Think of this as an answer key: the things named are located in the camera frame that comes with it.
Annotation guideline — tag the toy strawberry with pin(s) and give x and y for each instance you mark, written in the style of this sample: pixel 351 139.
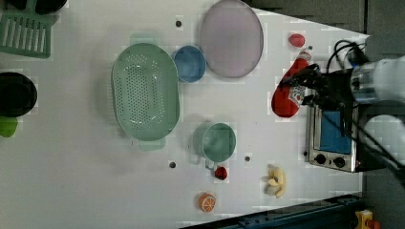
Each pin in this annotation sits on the toy strawberry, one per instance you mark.
pixel 297 40

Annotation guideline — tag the large black cup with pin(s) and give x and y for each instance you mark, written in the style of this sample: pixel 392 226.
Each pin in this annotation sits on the large black cup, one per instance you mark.
pixel 18 94

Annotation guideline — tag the dark blue crate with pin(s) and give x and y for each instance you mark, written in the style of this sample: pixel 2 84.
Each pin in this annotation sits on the dark blue crate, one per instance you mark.
pixel 330 213

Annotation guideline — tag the purple oval plate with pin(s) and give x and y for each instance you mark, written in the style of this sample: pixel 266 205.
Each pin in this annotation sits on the purple oval plate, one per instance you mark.
pixel 231 38

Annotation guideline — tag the red ketchup bottle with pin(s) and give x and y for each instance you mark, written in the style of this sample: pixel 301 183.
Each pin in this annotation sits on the red ketchup bottle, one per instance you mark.
pixel 287 99

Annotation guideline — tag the small red toy fruit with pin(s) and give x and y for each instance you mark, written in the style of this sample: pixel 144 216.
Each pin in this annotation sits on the small red toy fruit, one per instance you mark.
pixel 220 173

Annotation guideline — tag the bright green small object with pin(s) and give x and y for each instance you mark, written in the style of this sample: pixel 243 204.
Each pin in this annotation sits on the bright green small object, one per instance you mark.
pixel 8 126

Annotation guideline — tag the blue small bowl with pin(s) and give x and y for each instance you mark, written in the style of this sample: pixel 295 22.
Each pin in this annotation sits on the blue small bowl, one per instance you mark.
pixel 190 63

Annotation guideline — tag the toy orange half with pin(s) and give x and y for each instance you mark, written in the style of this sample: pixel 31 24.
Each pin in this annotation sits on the toy orange half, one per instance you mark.
pixel 207 202

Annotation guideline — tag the green metal cup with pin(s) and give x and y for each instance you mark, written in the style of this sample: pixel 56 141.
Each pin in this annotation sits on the green metal cup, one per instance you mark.
pixel 215 142

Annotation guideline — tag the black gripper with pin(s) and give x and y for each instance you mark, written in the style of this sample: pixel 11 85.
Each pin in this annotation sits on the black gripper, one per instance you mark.
pixel 333 90

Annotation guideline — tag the toy peeled banana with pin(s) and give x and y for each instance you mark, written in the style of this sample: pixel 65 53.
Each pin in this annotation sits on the toy peeled banana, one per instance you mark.
pixel 275 181

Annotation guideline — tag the green perforated colander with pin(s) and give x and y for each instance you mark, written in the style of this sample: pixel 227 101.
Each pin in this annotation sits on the green perforated colander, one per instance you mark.
pixel 146 96

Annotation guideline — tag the green slotted dish rack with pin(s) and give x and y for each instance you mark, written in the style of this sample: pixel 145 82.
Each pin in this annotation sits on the green slotted dish rack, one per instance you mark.
pixel 25 32

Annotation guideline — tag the yellow red toy object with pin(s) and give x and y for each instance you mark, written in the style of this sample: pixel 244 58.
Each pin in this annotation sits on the yellow red toy object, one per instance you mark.
pixel 365 220

